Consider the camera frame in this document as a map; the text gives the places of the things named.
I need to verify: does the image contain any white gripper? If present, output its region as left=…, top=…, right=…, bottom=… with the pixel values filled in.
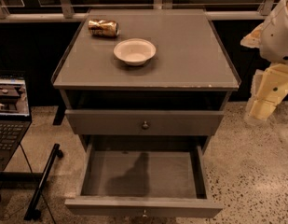
left=240, top=24, right=288, bottom=120

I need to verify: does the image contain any grey drawer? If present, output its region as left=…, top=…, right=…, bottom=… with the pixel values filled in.
left=65, top=109, right=224, bottom=136
left=65, top=145, right=223, bottom=218

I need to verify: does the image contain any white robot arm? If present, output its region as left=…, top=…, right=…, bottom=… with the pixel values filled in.
left=240, top=0, right=288, bottom=124

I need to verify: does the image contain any grey drawer cabinet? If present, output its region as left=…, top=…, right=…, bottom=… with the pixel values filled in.
left=52, top=9, right=240, bottom=147

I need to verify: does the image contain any grey top drawer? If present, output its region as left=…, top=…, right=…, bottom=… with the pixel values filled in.
left=65, top=109, right=224, bottom=136

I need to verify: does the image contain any white paper bowl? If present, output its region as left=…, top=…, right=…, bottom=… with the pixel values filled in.
left=114, top=38, right=157, bottom=66

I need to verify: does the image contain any crushed gold drink can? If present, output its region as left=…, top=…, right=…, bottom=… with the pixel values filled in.
left=88, top=19, right=119, bottom=37

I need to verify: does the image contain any black laptop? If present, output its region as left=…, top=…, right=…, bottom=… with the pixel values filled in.
left=0, top=71, right=32, bottom=171

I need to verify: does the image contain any black laptop stand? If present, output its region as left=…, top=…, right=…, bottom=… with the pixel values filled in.
left=0, top=144, right=63, bottom=221

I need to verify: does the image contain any metal railing frame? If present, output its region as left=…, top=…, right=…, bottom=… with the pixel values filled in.
left=0, top=0, right=288, bottom=24

